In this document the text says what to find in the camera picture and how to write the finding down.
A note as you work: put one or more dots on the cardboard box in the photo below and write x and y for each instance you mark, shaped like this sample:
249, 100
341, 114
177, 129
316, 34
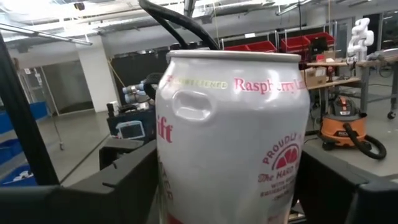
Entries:
312, 77

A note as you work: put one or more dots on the dark equipment cart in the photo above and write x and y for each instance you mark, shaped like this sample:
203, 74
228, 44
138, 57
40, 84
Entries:
136, 114

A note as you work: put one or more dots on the small white screen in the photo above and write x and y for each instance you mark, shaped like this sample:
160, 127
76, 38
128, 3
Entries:
130, 130

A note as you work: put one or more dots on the blue plastic bin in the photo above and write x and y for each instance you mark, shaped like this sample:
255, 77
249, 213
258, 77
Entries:
15, 177
7, 151
38, 110

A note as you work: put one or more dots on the red plastic storage bin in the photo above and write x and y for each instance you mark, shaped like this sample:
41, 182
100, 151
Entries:
295, 43
262, 46
236, 48
323, 37

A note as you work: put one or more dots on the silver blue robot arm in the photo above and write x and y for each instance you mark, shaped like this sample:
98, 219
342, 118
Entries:
133, 90

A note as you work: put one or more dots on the white and pink seltzer can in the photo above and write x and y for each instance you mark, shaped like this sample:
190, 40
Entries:
230, 140

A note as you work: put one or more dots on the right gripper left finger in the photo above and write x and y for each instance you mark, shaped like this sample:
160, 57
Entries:
93, 199

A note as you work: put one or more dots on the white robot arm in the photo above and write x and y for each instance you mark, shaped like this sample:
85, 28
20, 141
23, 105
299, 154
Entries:
360, 37

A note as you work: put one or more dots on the orange shop vacuum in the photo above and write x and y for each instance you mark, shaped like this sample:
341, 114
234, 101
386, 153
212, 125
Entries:
342, 130

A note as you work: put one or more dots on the black monitor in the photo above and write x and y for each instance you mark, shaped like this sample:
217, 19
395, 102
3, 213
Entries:
317, 46

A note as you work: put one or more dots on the wooden top workbench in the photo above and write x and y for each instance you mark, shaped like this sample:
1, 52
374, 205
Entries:
339, 82

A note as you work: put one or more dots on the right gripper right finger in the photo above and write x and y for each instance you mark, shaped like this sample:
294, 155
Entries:
342, 202

